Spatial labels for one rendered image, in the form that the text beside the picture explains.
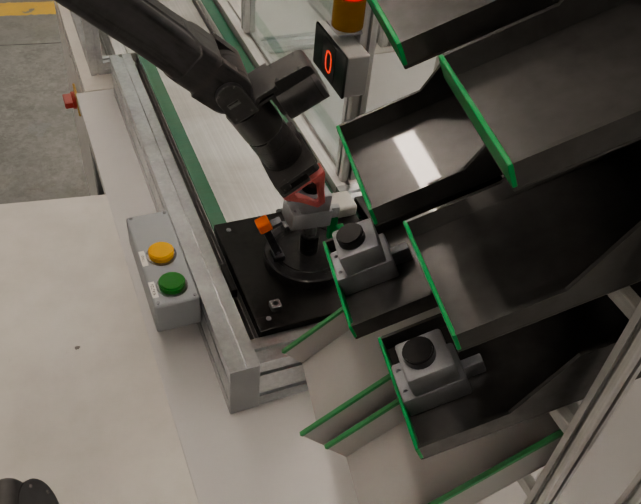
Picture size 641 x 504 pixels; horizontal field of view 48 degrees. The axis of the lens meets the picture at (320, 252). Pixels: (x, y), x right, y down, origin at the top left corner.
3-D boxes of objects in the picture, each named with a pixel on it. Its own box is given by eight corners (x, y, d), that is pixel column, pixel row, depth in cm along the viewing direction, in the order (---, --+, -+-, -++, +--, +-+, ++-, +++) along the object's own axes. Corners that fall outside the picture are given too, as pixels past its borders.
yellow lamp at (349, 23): (338, 34, 110) (342, 3, 106) (326, 19, 113) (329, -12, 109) (368, 31, 111) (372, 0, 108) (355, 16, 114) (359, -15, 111)
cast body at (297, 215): (290, 231, 107) (297, 194, 103) (281, 212, 110) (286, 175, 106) (342, 224, 110) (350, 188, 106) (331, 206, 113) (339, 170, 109)
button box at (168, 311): (157, 333, 112) (154, 306, 107) (129, 243, 125) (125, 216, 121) (201, 322, 114) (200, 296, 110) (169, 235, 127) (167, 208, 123)
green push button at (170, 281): (162, 301, 109) (161, 292, 108) (156, 283, 112) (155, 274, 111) (188, 295, 111) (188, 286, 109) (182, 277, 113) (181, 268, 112)
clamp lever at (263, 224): (273, 258, 112) (257, 228, 106) (269, 250, 113) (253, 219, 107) (294, 248, 112) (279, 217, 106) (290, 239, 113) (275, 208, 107)
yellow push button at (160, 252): (152, 269, 114) (151, 260, 113) (146, 252, 117) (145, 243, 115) (177, 264, 115) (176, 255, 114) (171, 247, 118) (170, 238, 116)
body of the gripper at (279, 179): (296, 128, 104) (271, 94, 99) (322, 170, 97) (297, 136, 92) (259, 154, 105) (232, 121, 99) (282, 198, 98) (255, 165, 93)
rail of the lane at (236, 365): (230, 414, 107) (229, 369, 99) (114, 95, 164) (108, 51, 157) (265, 404, 109) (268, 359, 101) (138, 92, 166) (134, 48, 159)
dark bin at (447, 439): (421, 461, 67) (400, 425, 62) (383, 349, 76) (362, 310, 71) (717, 349, 64) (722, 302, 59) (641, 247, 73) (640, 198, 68)
